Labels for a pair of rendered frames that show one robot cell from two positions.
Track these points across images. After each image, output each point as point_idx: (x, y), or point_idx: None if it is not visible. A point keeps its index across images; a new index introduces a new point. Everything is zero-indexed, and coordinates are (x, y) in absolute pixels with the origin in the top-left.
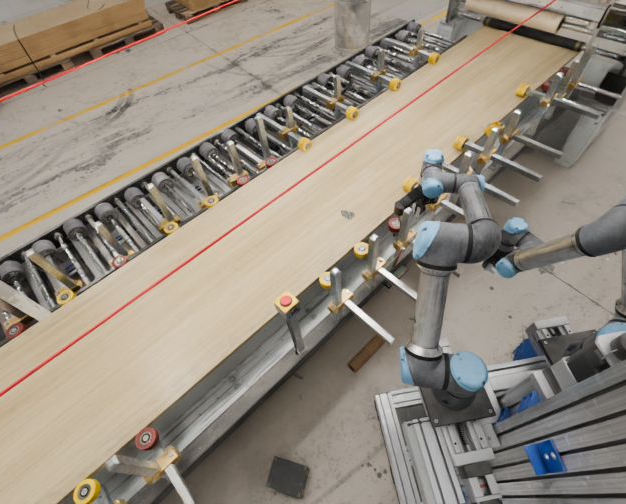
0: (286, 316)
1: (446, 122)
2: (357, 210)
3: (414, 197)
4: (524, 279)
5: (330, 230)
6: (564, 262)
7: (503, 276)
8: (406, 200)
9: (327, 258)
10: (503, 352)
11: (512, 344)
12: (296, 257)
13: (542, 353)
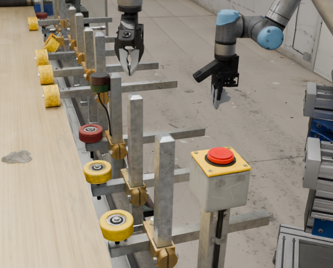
0: (248, 183)
1: None
2: (23, 148)
3: (133, 25)
4: (175, 186)
5: (23, 184)
6: (177, 158)
7: (276, 46)
8: (128, 33)
9: (74, 206)
10: (244, 242)
11: (239, 231)
12: (25, 244)
13: None
